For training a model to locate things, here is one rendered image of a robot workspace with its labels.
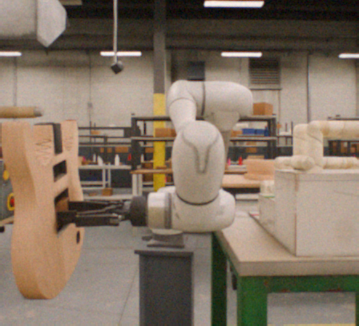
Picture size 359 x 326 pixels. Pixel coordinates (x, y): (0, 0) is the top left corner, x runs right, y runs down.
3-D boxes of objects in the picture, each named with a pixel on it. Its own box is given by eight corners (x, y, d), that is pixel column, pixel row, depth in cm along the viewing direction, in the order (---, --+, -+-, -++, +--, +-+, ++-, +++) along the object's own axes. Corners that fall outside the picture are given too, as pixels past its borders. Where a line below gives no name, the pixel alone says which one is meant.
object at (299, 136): (296, 171, 74) (296, 130, 74) (291, 170, 77) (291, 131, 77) (309, 171, 74) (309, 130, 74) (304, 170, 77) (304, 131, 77)
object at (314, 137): (310, 172, 66) (310, 127, 66) (304, 171, 69) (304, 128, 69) (325, 172, 66) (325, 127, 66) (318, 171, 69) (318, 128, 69)
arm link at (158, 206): (171, 221, 83) (148, 221, 83) (171, 187, 82) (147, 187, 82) (171, 235, 74) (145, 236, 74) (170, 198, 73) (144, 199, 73)
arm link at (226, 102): (186, 211, 170) (226, 210, 172) (188, 235, 157) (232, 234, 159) (197, 74, 125) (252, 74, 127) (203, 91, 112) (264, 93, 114)
